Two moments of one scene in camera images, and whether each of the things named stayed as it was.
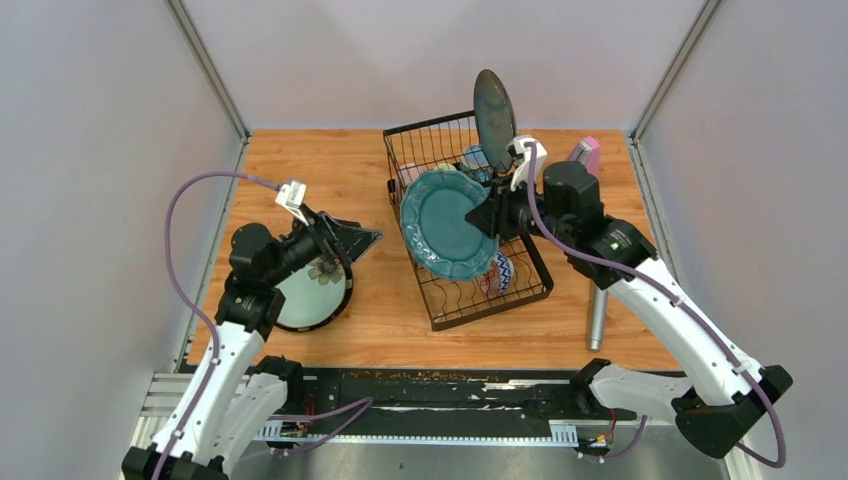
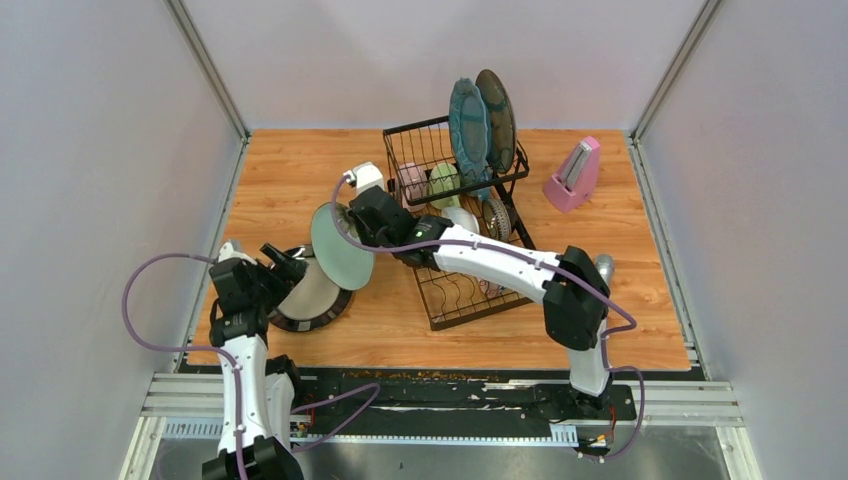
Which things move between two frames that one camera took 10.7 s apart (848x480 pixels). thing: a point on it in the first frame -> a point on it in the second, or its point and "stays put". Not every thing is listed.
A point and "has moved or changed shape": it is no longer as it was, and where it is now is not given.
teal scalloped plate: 443,241 has moved or changed shape
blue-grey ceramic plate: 495,119 stays put
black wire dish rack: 451,143 stays put
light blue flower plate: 315,296 has moved or changed shape
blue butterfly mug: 474,159 -> 483,194
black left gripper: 333,236 -> 284,278
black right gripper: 492,215 -> 363,237
